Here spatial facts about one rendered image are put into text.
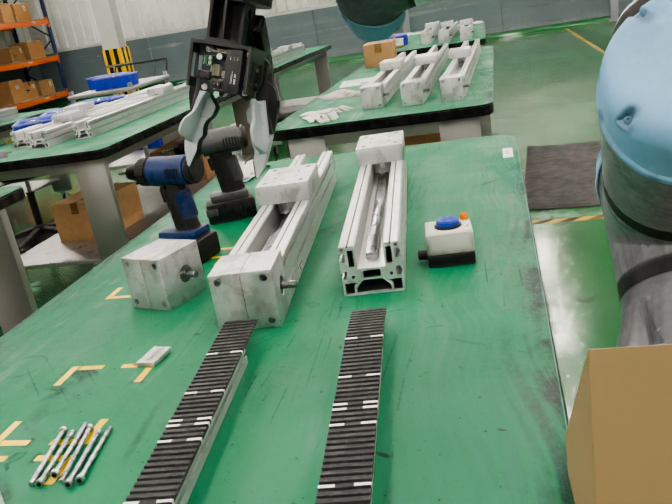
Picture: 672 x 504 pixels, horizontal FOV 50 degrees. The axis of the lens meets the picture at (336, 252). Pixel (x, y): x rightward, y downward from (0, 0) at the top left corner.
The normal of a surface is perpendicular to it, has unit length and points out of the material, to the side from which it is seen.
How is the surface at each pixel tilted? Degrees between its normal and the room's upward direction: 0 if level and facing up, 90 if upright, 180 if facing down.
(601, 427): 90
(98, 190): 90
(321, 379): 0
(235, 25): 80
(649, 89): 51
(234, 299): 90
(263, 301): 90
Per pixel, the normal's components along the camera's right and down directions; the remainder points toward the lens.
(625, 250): -0.97, -0.11
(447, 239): -0.10, 0.34
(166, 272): 0.86, 0.04
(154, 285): -0.49, 0.36
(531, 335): -0.16, -0.93
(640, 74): -0.34, -0.31
